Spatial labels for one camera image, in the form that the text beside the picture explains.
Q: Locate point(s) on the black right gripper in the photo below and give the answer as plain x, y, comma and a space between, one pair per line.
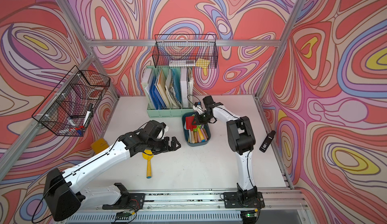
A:
199, 121

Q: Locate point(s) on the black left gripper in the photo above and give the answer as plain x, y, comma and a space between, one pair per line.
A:
173, 146

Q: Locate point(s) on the red shovel wooden handle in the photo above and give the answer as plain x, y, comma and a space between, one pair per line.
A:
189, 126

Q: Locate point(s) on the green shovel wooden handle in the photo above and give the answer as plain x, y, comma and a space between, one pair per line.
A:
195, 137

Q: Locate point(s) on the dark teal storage box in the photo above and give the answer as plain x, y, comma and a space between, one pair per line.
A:
185, 132

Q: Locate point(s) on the yellow shovel blue handle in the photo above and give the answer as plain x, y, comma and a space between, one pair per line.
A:
148, 155

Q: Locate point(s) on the green shovel yellow handle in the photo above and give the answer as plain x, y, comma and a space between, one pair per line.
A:
201, 136

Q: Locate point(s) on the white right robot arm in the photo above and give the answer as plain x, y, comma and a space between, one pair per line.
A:
240, 136

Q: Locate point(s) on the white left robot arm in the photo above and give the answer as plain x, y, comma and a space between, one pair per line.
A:
66, 192

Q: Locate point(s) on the mint green file organizer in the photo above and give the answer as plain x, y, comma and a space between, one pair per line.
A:
166, 91

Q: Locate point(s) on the yellow sponge in basket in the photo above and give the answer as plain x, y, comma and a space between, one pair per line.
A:
202, 63

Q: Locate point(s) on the black stapler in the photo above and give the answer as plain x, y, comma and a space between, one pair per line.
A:
267, 141

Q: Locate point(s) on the yellow sticky note block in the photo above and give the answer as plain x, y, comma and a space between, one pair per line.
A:
99, 145

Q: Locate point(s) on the black marker pen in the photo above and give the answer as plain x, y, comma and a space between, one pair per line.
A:
88, 114

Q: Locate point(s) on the black wire basket back wall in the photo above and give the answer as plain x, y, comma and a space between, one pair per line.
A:
182, 50

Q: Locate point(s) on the black wire basket wall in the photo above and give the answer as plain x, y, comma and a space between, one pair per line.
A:
182, 50
64, 115

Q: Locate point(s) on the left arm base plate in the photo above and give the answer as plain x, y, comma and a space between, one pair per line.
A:
128, 201

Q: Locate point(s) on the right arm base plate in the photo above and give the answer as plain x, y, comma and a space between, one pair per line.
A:
237, 200

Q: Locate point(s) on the black wire basket left wall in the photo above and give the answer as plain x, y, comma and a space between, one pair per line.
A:
64, 115

